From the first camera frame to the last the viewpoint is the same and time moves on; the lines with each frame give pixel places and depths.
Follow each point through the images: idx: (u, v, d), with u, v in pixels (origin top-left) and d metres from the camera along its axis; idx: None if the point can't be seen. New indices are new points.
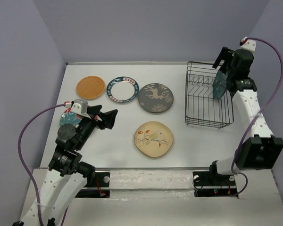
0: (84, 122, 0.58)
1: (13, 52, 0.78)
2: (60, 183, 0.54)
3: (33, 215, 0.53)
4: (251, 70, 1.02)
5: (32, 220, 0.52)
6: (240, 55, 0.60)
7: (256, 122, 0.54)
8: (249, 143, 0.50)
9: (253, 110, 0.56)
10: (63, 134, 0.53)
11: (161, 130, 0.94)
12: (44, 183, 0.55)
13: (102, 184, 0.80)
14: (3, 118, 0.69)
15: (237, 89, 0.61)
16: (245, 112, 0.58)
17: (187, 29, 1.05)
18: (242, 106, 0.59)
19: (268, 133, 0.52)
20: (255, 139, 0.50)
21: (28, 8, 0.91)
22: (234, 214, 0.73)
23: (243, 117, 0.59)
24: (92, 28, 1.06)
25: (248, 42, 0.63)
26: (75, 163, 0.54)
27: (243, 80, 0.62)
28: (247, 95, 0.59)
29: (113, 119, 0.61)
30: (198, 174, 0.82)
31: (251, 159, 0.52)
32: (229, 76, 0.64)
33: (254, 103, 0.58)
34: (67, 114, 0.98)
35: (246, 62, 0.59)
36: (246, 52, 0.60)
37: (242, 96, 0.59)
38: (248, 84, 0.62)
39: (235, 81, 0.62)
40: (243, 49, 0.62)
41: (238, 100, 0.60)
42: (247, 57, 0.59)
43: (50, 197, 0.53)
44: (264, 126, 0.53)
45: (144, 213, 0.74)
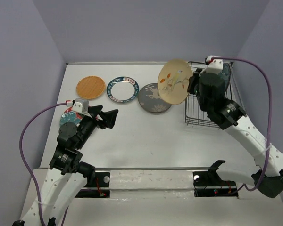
0: (85, 120, 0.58)
1: (14, 53, 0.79)
2: (61, 182, 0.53)
3: (34, 214, 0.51)
4: (250, 69, 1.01)
5: (33, 219, 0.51)
6: (212, 86, 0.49)
7: (272, 155, 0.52)
8: (280, 183, 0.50)
9: (261, 142, 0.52)
10: (64, 132, 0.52)
11: (181, 68, 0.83)
12: (45, 182, 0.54)
13: (102, 184, 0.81)
14: (2, 118, 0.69)
15: (231, 123, 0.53)
16: (252, 146, 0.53)
17: (187, 28, 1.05)
18: (245, 140, 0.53)
19: None
20: None
21: (28, 8, 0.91)
22: (234, 215, 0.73)
23: (250, 151, 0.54)
24: (92, 28, 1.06)
25: (215, 60, 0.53)
26: (76, 161, 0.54)
27: (226, 107, 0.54)
28: (244, 126, 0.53)
29: (113, 119, 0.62)
30: (198, 174, 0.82)
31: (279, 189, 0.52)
32: (209, 108, 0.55)
33: (256, 133, 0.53)
34: (67, 114, 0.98)
35: (221, 89, 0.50)
36: (216, 79, 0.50)
37: (242, 130, 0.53)
38: (234, 108, 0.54)
39: (221, 113, 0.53)
40: (209, 74, 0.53)
41: (238, 134, 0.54)
42: (220, 85, 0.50)
43: (51, 195, 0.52)
44: (279, 154, 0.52)
45: (145, 212, 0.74)
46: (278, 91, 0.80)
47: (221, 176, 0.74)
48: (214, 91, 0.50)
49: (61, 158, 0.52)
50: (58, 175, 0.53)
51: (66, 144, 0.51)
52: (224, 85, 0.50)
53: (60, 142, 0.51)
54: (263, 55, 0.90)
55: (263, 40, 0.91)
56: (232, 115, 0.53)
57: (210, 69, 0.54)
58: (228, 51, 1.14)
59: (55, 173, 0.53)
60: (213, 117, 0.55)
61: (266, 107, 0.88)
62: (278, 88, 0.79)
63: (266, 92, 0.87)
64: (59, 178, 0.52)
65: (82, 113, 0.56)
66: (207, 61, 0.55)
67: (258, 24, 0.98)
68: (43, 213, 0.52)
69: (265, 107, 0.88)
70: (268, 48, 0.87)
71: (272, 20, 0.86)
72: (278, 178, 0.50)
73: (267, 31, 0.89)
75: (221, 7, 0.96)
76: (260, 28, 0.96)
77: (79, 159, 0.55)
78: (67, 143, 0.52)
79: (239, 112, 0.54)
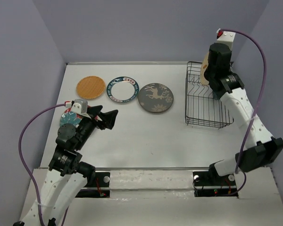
0: (85, 121, 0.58)
1: (14, 53, 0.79)
2: (60, 183, 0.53)
3: (34, 215, 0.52)
4: (250, 69, 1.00)
5: (33, 220, 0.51)
6: (218, 52, 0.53)
7: (255, 126, 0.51)
8: (254, 152, 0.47)
9: (248, 112, 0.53)
10: (63, 133, 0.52)
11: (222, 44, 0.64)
12: (45, 183, 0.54)
13: (102, 184, 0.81)
14: (2, 119, 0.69)
15: (226, 90, 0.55)
16: (239, 115, 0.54)
17: (187, 28, 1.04)
18: (234, 109, 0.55)
19: (268, 136, 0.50)
20: (260, 149, 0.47)
21: (28, 8, 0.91)
22: (234, 215, 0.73)
23: (237, 121, 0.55)
24: (92, 28, 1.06)
25: (224, 34, 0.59)
26: (75, 162, 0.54)
27: (227, 77, 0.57)
28: (238, 96, 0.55)
29: (113, 119, 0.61)
30: (198, 174, 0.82)
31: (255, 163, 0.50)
32: (211, 75, 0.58)
33: (246, 105, 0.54)
34: (67, 114, 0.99)
35: (226, 57, 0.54)
36: (223, 48, 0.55)
37: (233, 98, 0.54)
38: (234, 79, 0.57)
39: (220, 80, 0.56)
40: (218, 44, 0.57)
41: (230, 103, 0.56)
42: (226, 53, 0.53)
43: (50, 197, 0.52)
44: (263, 128, 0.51)
45: (145, 212, 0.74)
46: (278, 92, 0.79)
47: (220, 171, 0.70)
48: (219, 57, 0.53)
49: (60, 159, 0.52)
50: (57, 176, 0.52)
51: (65, 145, 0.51)
52: (230, 55, 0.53)
53: (59, 143, 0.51)
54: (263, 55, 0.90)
55: (263, 40, 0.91)
56: (230, 84, 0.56)
57: (220, 41, 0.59)
58: None
59: (54, 175, 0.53)
60: (212, 84, 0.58)
61: (266, 106, 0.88)
62: (278, 88, 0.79)
63: (266, 92, 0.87)
64: (59, 180, 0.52)
65: (81, 114, 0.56)
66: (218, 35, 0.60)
67: (258, 24, 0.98)
68: (42, 214, 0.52)
69: (265, 107, 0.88)
70: (268, 48, 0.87)
71: (272, 20, 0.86)
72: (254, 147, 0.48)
73: (268, 31, 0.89)
75: (222, 7, 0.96)
76: (260, 28, 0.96)
77: (78, 160, 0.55)
78: (65, 145, 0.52)
79: (238, 85, 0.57)
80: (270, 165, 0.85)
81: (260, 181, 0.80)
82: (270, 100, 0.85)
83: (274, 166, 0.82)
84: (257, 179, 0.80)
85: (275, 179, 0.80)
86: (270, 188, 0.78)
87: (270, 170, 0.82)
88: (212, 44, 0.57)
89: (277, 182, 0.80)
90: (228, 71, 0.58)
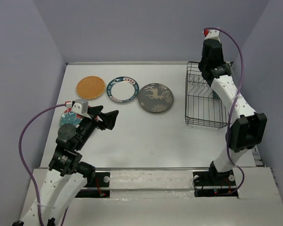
0: (85, 122, 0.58)
1: (14, 54, 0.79)
2: (60, 183, 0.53)
3: (33, 215, 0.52)
4: (250, 69, 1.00)
5: (33, 220, 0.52)
6: (210, 45, 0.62)
7: (239, 103, 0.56)
8: (237, 125, 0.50)
9: (232, 92, 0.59)
10: (63, 133, 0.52)
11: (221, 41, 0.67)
12: (45, 183, 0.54)
13: (102, 184, 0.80)
14: (2, 119, 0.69)
15: (214, 77, 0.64)
16: (226, 96, 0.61)
17: (187, 28, 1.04)
18: (222, 92, 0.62)
19: (251, 111, 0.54)
20: (243, 120, 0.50)
21: (28, 8, 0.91)
22: (234, 215, 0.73)
23: (225, 102, 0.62)
24: (92, 28, 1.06)
25: (210, 31, 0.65)
26: (75, 163, 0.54)
27: (216, 68, 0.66)
28: (224, 81, 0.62)
29: (113, 120, 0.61)
30: (198, 174, 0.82)
31: (242, 138, 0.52)
32: (203, 65, 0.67)
33: (232, 87, 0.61)
34: (67, 114, 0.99)
35: (217, 50, 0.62)
36: (214, 42, 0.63)
37: (220, 83, 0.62)
38: (222, 69, 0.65)
39: (210, 69, 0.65)
40: (210, 39, 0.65)
41: (219, 88, 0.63)
42: (216, 47, 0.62)
43: (50, 197, 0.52)
44: (246, 105, 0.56)
45: (145, 212, 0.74)
46: (278, 92, 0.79)
47: (220, 168, 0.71)
48: (211, 50, 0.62)
49: (60, 159, 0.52)
50: (57, 176, 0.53)
51: (65, 145, 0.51)
52: (219, 48, 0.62)
53: (59, 142, 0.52)
54: (263, 55, 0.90)
55: (263, 40, 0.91)
56: (218, 72, 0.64)
57: (209, 37, 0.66)
58: (228, 51, 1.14)
59: (54, 175, 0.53)
60: (203, 74, 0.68)
61: (265, 106, 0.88)
62: (278, 88, 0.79)
63: (266, 92, 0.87)
64: (58, 180, 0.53)
65: (82, 114, 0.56)
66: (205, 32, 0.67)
67: (258, 25, 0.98)
68: (41, 214, 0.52)
69: (265, 107, 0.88)
70: (268, 48, 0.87)
71: (272, 20, 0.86)
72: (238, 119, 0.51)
73: (267, 32, 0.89)
75: (221, 7, 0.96)
76: (260, 28, 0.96)
77: (78, 160, 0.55)
78: (65, 145, 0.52)
79: (226, 73, 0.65)
80: (270, 165, 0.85)
81: (260, 180, 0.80)
82: (270, 100, 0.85)
83: (274, 166, 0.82)
84: (257, 179, 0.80)
85: (275, 179, 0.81)
86: (270, 188, 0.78)
87: (270, 170, 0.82)
88: (206, 38, 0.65)
89: (277, 182, 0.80)
90: (218, 62, 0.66)
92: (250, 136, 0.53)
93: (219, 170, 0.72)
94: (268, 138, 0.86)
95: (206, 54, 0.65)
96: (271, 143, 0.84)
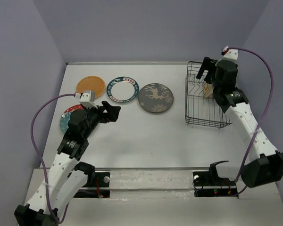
0: (92, 111, 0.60)
1: (14, 52, 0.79)
2: (69, 166, 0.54)
3: (40, 197, 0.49)
4: (250, 70, 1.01)
5: (39, 203, 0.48)
6: (225, 68, 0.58)
7: (258, 139, 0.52)
8: (257, 165, 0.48)
9: (251, 125, 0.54)
10: (75, 118, 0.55)
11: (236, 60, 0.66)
12: (53, 166, 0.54)
13: (102, 184, 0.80)
14: (3, 118, 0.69)
15: (230, 104, 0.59)
16: (243, 128, 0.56)
17: (187, 28, 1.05)
18: (238, 123, 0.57)
19: (272, 149, 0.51)
20: (263, 162, 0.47)
21: (29, 8, 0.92)
22: (234, 215, 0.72)
23: (241, 134, 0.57)
24: (92, 28, 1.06)
25: (229, 52, 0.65)
26: (83, 148, 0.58)
27: (232, 93, 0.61)
28: (242, 110, 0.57)
29: (117, 113, 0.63)
30: (198, 174, 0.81)
31: (260, 177, 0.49)
32: (217, 90, 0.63)
33: (251, 117, 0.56)
34: (67, 114, 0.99)
35: (233, 74, 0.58)
36: (230, 65, 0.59)
37: (237, 112, 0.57)
38: (238, 95, 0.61)
39: (225, 95, 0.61)
40: (224, 61, 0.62)
41: (235, 118, 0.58)
42: (232, 70, 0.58)
43: (59, 179, 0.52)
44: (267, 141, 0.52)
45: (145, 213, 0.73)
46: (278, 91, 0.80)
47: (221, 173, 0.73)
48: (226, 74, 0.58)
49: (69, 144, 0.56)
50: (66, 158, 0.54)
51: (75, 129, 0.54)
52: (236, 72, 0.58)
53: (70, 127, 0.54)
54: (263, 55, 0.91)
55: (264, 40, 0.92)
56: (233, 98, 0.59)
57: (226, 57, 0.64)
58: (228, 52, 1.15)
59: (63, 158, 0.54)
60: (218, 99, 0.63)
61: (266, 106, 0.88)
62: (278, 88, 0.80)
63: (267, 92, 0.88)
64: (67, 162, 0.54)
65: (89, 102, 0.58)
66: (223, 52, 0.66)
67: (258, 25, 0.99)
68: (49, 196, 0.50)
69: (265, 107, 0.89)
70: (268, 48, 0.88)
71: (272, 20, 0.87)
72: (257, 160, 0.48)
73: (268, 32, 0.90)
75: (221, 7, 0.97)
76: (259, 28, 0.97)
77: (84, 146, 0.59)
78: (76, 128, 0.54)
79: (243, 100, 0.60)
80: None
81: None
82: (270, 100, 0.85)
83: None
84: None
85: None
86: (270, 188, 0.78)
87: None
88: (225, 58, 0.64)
89: (278, 183, 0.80)
90: (233, 87, 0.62)
92: (270, 173, 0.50)
93: (220, 175, 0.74)
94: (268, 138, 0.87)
95: (220, 78, 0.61)
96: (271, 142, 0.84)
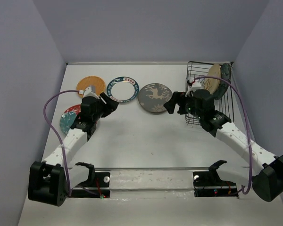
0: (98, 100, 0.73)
1: (14, 52, 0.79)
2: (82, 137, 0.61)
3: (56, 156, 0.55)
4: (250, 70, 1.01)
5: (55, 159, 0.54)
6: (202, 98, 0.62)
7: (255, 151, 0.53)
8: (265, 177, 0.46)
9: (243, 141, 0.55)
10: (86, 101, 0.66)
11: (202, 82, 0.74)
12: (67, 136, 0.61)
13: (102, 184, 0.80)
14: (2, 118, 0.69)
15: (217, 127, 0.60)
16: (237, 146, 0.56)
17: (187, 28, 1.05)
18: (230, 142, 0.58)
19: (271, 156, 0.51)
20: (268, 171, 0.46)
21: (28, 8, 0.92)
22: (234, 215, 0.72)
23: (238, 152, 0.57)
24: (92, 28, 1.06)
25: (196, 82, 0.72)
26: (92, 129, 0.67)
27: (215, 117, 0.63)
28: (228, 129, 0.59)
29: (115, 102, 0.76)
30: (198, 174, 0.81)
31: (274, 189, 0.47)
32: (201, 117, 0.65)
33: (240, 134, 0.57)
34: (67, 114, 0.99)
35: (210, 100, 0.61)
36: (205, 93, 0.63)
37: (226, 132, 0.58)
38: (221, 117, 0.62)
39: (209, 121, 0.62)
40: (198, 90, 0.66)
41: (225, 138, 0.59)
42: (209, 98, 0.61)
43: (73, 144, 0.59)
44: (263, 149, 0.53)
45: (145, 213, 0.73)
46: (278, 91, 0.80)
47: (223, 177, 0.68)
48: (204, 102, 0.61)
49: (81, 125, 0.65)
50: (79, 131, 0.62)
51: (87, 109, 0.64)
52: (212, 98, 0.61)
53: (83, 108, 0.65)
54: (263, 55, 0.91)
55: (263, 40, 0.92)
56: (218, 121, 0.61)
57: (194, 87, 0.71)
58: (228, 52, 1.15)
59: (77, 131, 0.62)
60: (204, 125, 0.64)
61: (266, 106, 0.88)
62: (278, 88, 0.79)
63: (267, 92, 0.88)
64: (81, 133, 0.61)
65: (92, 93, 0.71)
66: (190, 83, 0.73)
67: (258, 25, 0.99)
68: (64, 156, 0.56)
69: (265, 107, 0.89)
70: (268, 48, 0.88)
71: (272, 20, 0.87)
72: (262, 171, 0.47)
73: (268, 32, 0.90)
75: (221, 8, 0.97)
76: (259, 28, 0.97)
77: (93, 128, 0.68)
78: (88, 109, 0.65)
79: (226, 120, 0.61)
80: None
81: None
82: (270, 100, 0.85)
83: None
84: None
85: None
86: None
87: None
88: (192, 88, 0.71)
89: None
90: (214, 111, 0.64)
92: (280, 181, 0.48)
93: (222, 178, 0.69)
94: (267, 138, 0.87)
95: (200, 106, 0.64)
96: (270, 143, 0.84)
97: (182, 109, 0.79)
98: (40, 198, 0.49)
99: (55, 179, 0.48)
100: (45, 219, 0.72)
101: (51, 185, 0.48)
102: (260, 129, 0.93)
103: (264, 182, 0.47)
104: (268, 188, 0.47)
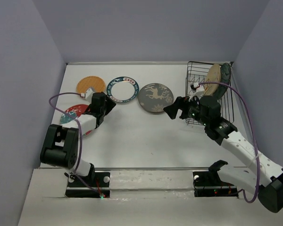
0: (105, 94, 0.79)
1: (14, 52, 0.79)
2: (93, 118, 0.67)
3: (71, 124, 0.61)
4: (250, 69, 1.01)
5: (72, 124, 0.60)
6: (209, 106, 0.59)
7: (263, 163, 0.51)
8: (273, 190, 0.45)
9: (251, 151, 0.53)
10: (96, 94, 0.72)
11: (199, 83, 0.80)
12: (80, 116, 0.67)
13: (102, 184, 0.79)
14: (1, 118, 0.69)
15: (223, 137, 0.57)
16: (244, 157, 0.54)
17: (187, 28, 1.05)
18: (237, 152, 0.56)
19: (279, 168, 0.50)
20: (276, 184, 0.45)
21: (28, 8, 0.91)
22: (234, 215, 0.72)
23: (244, 162, 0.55)
24: (92, 28, 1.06)
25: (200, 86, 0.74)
26: (100, 119, 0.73)
27: (221, 125, 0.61)
28: (235, 139, 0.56)
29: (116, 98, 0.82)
30: (198, 174, 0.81)
31: (281, 201, 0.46)
32: (206, 125, 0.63)
33: (247, 144, 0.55)
34: (67, 114, 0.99)
35: (217, 109, 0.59)
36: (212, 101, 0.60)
37: (232, 142, 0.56)
38: (227, 125, 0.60)
39: (215, 129, 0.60)
40: (203, 97, 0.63)
41: (231, 148, 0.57)
42: (215, 107, 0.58)
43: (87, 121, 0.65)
44: (271, 162, 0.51)
45: (145, 213, 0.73)
46: (278, 92, 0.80)
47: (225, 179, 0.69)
48: (211, 110, 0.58)
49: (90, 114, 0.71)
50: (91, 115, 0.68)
51: (97, 102, 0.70)
52: (219, 107, 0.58)
53: (93, 100, 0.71)
54: (263, 55, 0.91)
55: (263, 40, 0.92)
56: (223, 130, 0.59)
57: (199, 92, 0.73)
58: (228, 52, 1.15)
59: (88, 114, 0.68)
60: (209, 134, 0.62)
61: (266, 106, 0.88)
62: (278, 88, 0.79)
63: (267, 92, 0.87)
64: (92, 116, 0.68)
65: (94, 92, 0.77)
66: (195, 88, 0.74)
67: (258, 25, 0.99)
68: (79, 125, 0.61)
69: (265, 107, 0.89)
70: (268, 48, 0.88)
71: (272, 20, 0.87)
72: (270, 184, 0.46)
73: (268, 32, 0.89)
75: (221, 8, 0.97)
76: (259, 28, 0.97)
77: (101, 118, 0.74)
78: (97, 101, 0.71)
79: (232, 128, 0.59)
80: None
81: None
82: (270, 100, 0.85)
83: None
84: None
85: None
86: None
87: None
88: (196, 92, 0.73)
89: None
90: (220, 119, 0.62)
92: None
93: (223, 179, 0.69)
94: (268, 138, 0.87)
95: (206, 114, 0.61)
96: (270, 143, 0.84)
97: (185, 115, 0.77)
98: (51, 157, 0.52)
99: (72, 136, 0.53)
100: (45, 219, 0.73)
101: (66, 143, 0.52)
102: (260, 129, 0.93)
103: (270, 195, 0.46)
104: (273, 199, 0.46)
